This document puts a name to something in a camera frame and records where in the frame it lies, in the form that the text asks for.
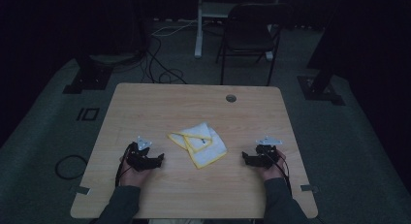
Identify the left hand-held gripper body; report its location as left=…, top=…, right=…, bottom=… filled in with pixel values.
left=125, top=136, right=157, bottom=173

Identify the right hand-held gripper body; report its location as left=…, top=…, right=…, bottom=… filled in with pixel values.
left=250, top=135, right=283, bottom=169

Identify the person's right hand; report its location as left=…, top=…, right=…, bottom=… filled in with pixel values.
left=258, top=148, right=288, bottom=182

